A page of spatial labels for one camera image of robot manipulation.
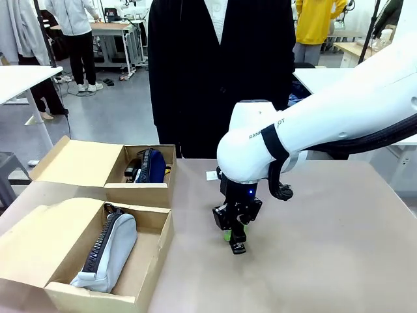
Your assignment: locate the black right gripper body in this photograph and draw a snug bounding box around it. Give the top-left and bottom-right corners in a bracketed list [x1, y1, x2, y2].
[212, 177, 263, 231]

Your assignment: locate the black stapler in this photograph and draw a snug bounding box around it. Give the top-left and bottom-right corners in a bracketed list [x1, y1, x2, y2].
[227, 228, 248, 256]

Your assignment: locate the navy Campus pencil case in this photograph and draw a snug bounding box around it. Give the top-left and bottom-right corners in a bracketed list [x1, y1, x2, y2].
[134, 147, 167, 185]

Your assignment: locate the grey Campus pencil case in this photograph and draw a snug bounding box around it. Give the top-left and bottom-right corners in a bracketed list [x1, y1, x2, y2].
[69, 202, 139, 294]

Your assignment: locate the small cardboard box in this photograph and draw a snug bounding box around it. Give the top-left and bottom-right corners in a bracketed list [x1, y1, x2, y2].
[29, 134, 178, 209]

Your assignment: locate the large cardboard box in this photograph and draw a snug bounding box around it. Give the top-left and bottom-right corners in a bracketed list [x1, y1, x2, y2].
[0, 196, 174, 313]

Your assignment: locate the person in black coat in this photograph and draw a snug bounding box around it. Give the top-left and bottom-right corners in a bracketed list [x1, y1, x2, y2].
[147, 0, 297, 160]

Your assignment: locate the blue cloth item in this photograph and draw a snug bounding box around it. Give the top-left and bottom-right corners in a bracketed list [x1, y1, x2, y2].
[287, 81, 311, 108]

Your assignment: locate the light wood table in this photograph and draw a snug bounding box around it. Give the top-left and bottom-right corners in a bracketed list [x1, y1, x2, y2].
[333, 41, 392, 68]

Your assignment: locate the person in yellow jacket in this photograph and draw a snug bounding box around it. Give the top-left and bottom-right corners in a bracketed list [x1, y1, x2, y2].
[294, 0, 348, 65]

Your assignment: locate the thin black stand pole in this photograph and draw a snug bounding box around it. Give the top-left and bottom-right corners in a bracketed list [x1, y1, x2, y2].
[357, 0, 382, 67]

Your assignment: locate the wooden top workbench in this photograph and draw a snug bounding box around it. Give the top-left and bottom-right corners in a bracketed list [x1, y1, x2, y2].
[51, 22, 146, 76]

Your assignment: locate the grey metal stool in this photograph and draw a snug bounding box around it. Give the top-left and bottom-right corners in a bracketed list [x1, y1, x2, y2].
[0, 151, 33, 210]

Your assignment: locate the person in white jacket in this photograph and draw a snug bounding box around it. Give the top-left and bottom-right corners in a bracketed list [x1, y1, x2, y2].
[43, 0, 104, 93]

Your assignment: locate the hanging black jacket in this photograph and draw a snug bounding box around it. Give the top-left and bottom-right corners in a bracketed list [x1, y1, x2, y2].
[372, 0, 405, 39]

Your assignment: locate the white side table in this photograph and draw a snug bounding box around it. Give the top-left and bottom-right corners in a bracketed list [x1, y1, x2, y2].
[0, 65, 64, 148]

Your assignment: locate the black tripod pole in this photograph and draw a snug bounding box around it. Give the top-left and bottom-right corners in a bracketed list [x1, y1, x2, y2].
[33, 0, 71, 138]

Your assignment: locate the person in grey hoodie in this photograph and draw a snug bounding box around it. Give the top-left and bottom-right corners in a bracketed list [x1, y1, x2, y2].
[0, 0, 70, 121]

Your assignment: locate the black right arm cable sleeve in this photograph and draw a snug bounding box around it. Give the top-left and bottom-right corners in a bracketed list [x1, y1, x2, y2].
[262, 110, 417, 200]

